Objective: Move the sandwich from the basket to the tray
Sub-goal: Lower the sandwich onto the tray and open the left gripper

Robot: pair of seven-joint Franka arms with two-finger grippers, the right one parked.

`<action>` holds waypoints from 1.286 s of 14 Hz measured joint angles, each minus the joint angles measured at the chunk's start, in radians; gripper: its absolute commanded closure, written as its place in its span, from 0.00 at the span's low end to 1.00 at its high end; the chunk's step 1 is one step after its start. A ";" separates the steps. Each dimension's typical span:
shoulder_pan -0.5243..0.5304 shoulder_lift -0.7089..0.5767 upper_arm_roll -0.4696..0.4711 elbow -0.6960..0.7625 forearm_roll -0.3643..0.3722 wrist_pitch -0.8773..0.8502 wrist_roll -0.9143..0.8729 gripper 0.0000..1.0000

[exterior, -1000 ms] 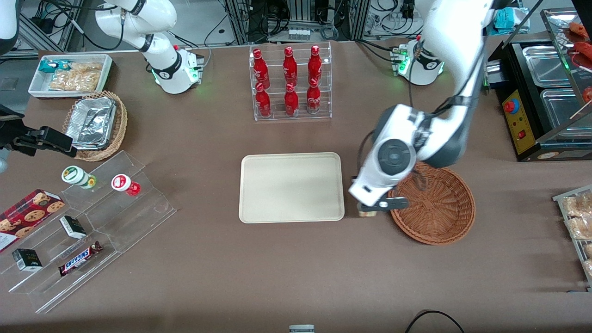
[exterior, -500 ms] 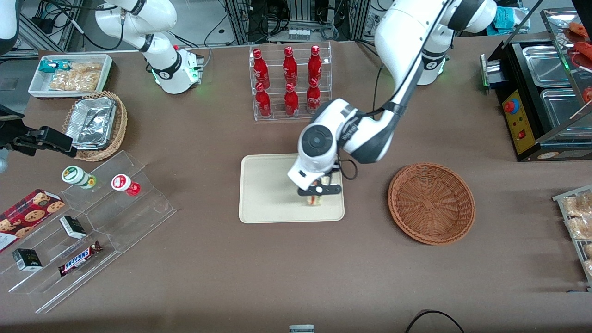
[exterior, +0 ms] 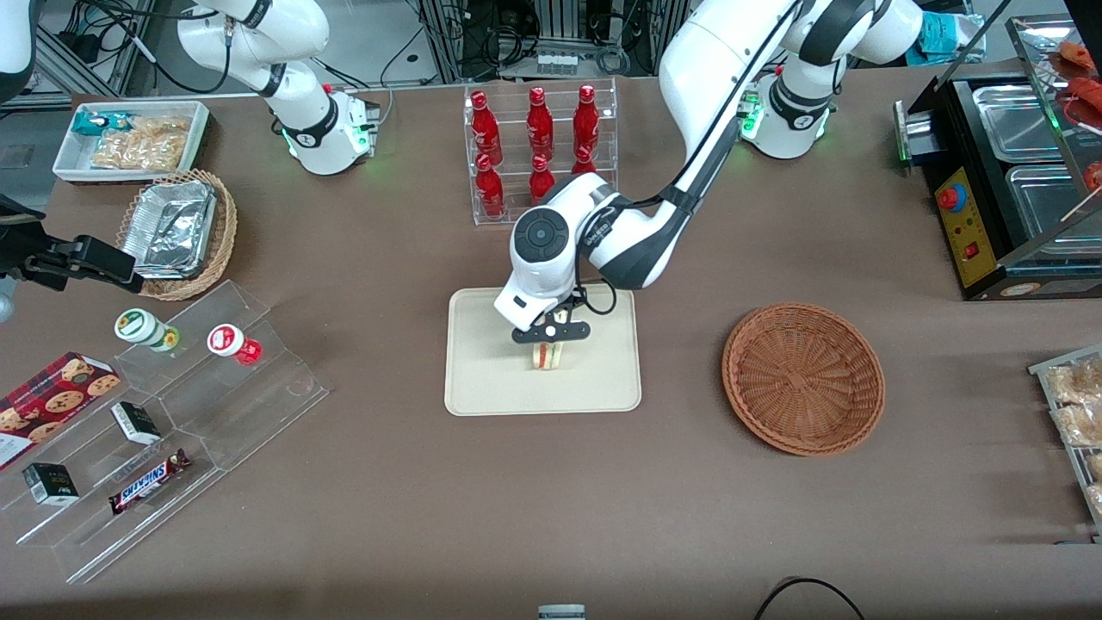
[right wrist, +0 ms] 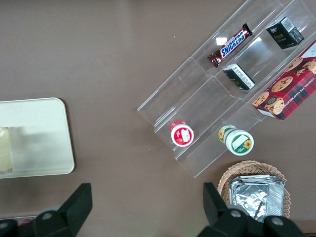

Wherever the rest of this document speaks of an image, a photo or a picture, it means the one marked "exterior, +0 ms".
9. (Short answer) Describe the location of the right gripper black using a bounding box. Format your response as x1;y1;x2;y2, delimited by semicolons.
0;196;145;295

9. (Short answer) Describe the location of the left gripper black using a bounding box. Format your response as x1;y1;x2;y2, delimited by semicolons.
528;294;576;368

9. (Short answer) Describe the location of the beige plastic serving tray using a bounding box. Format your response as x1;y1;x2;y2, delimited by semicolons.
444;283;642;417

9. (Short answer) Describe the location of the aluminium foil tray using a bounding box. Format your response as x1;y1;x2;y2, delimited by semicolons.
121;179;218;280

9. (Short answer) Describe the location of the oval tan wicker basket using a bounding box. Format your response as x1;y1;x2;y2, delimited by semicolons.
116;169;238;301

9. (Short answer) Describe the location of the round brown wicker basket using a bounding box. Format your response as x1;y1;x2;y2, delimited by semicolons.
721;302;886;456

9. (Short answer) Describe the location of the grey bread rack tray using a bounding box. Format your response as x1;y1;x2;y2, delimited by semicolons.
1029;344;1102;543

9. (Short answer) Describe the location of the green lid yoghurt cup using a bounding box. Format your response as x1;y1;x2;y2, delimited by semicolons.
115;308;180;354

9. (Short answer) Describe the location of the white rectangular snack bin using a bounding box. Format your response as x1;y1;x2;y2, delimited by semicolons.
53;101;212;186

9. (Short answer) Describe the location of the clear bag of crackers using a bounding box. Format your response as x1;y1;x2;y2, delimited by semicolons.
90;129;189;171
127;115;191;139

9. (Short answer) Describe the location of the red chocolate chip cookie box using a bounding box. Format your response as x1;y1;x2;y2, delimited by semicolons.
0;351;121;471

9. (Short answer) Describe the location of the teal snack packet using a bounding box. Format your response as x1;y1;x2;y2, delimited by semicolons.
71;110;130;137

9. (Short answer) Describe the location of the clear acrylic bottle rack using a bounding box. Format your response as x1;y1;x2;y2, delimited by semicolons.
463;77;619;226

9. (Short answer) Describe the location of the red lid yoghurt cup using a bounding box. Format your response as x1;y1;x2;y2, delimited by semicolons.
207;324;263;366

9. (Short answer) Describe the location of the small black chocolate box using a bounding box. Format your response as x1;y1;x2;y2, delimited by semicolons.
22;462;80;505
110;401;163;446

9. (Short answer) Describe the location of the clear acrylic step stand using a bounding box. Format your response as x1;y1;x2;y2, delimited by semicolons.
0;379;226;586
115;280;330;472

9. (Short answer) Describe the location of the Snickers chocolate bar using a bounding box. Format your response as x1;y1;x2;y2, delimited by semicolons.
108;449;192;516

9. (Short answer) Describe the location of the black countertop food warmer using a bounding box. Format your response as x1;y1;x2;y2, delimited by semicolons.
894;13;1102;302

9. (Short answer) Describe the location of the teal plastic bag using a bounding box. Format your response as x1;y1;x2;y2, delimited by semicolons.
917;13;987;64

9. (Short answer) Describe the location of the steel food pan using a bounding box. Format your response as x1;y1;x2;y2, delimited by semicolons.
971;84;1066;164
1005;164;1102;239

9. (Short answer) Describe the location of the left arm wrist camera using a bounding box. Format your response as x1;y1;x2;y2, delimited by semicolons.
512;320;592;344

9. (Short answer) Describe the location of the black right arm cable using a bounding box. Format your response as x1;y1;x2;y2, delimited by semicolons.
77;0;233;96

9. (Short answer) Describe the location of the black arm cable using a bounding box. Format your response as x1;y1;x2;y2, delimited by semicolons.
573;0;806;316
77;0;233;96

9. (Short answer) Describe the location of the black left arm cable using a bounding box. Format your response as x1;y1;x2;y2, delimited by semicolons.
573;0;806;316

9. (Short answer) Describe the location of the aluminium frame rack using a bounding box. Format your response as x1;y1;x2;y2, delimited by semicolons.
418;0;690;83

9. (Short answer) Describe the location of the black table cable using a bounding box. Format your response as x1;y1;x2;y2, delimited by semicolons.
755;578;866;620

